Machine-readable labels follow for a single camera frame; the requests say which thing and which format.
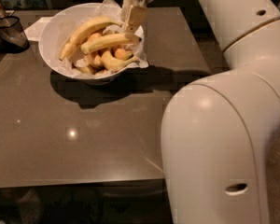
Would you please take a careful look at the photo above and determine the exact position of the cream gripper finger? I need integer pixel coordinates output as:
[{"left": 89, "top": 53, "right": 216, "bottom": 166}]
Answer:
[
  {"left": 120, "top": 0, "right": 136, "bottom": 22},
  {"left": 124, "top": 5, "right": 147, "bottom": 33}
]

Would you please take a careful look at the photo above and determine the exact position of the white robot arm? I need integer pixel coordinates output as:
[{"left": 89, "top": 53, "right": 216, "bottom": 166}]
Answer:
[{"left": 161, "top": 0, "right": 280, "bottom": 224}]

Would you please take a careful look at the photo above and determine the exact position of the top long yellow banana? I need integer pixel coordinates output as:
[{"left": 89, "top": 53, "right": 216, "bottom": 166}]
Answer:
[{"left": 59, "top": 15, "right": 123, "bottom": 61}]

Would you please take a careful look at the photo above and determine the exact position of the small lower yellow banana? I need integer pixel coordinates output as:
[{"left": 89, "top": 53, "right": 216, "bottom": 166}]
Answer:
[{"left": 101, "top": 49, "right": 139, "bottom": 72}]

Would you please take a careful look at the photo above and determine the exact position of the small banana piece left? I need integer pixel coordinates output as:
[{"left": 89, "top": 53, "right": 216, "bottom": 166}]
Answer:
[{"left": 85, "top": 51, "right": 103, "bottom": 69}]

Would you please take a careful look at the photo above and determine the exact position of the white bowl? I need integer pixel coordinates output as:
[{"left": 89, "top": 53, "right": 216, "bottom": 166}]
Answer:
[{"left": 38, "top": 2, "right": 145, "bottom": 86}]

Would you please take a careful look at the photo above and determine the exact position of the white paper liner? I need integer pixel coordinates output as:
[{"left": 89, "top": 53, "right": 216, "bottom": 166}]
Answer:
[{"left": 54, "top": 0, "right": 149, "bottom": 80}]

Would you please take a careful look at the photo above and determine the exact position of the orange round fruit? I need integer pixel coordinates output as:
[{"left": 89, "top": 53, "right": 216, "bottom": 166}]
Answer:
[{"left": 114, "top": 49, "right": 133, "bottom": 61}]

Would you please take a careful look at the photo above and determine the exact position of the white paper napkin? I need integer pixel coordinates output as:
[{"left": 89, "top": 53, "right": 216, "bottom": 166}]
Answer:
[{"left": 24, "top": 17, "right": 51, "bottom": 42}]

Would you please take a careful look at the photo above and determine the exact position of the dark glass container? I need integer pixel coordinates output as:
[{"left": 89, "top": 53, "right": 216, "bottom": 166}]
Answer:
[{"left": 0, "top": 16, "right": 30, "bottom": 53}]

